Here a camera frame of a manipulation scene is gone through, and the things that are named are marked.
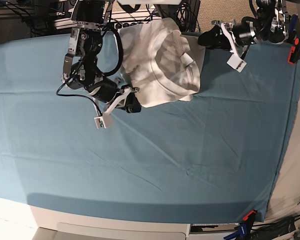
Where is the black power strip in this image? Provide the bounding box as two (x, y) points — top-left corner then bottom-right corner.
(114, 21), (146, 30)

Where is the teal table cloth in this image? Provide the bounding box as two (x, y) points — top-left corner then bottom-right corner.
(0, 34), (300, 224)

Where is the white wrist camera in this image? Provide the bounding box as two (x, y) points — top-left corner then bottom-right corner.
(94, 114), (113, 129)
(227, 54), (247, 73)

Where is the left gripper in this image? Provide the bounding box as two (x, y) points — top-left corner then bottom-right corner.
(197, 19), (257, 60)

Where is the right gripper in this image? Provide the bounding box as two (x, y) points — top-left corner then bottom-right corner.
(88, 76), (142, 115)

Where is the orange black clamp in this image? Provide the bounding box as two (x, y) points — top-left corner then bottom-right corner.
(242, 210), (258, 225)
(287, 38), (300, 65)

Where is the blue clamp bottom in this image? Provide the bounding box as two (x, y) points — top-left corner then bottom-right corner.
(223, 221), (253, 240)

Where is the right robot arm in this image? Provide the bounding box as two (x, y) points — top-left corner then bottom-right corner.
(61, 0), (142, 117)

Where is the orange black bottom clamp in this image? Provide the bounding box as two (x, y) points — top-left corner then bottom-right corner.
(242, 210), (258, 225)

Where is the white T-shirt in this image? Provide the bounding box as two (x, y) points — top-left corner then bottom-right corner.
(119, 18), (206, 108)

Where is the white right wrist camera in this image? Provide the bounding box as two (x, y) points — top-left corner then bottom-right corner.
(94, 114), (113, 129)

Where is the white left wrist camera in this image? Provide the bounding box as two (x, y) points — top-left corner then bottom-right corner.
(227, 54), (247, 73)

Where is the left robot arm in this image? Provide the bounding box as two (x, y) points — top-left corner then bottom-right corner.
(198, 0), (294, 60)

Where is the orange black right clamp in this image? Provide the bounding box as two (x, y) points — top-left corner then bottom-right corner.
(287, 38), (300, 65)

